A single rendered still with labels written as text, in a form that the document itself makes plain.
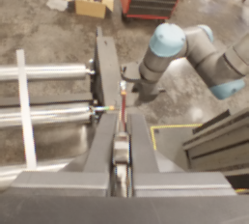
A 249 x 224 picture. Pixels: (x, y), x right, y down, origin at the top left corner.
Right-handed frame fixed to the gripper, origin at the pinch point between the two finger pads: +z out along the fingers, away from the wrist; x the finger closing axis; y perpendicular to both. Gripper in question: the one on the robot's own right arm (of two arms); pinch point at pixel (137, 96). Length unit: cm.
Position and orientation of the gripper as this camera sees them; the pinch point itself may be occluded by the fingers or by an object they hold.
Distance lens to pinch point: 68.3
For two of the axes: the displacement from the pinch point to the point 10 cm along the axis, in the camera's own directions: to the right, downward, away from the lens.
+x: -1.7, -8.9, 4.2
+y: 9.7, -0.6, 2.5
